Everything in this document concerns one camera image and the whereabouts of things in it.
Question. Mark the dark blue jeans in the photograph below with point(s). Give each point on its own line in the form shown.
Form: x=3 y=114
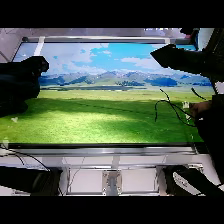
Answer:
x=16 y=98

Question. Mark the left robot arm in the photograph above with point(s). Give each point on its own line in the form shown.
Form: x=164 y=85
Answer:
x=30 y=181

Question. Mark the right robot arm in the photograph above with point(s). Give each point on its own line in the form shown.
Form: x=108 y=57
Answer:
x=186 y=181

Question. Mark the silver frame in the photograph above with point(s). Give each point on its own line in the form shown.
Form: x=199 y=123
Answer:
x=112 y=182

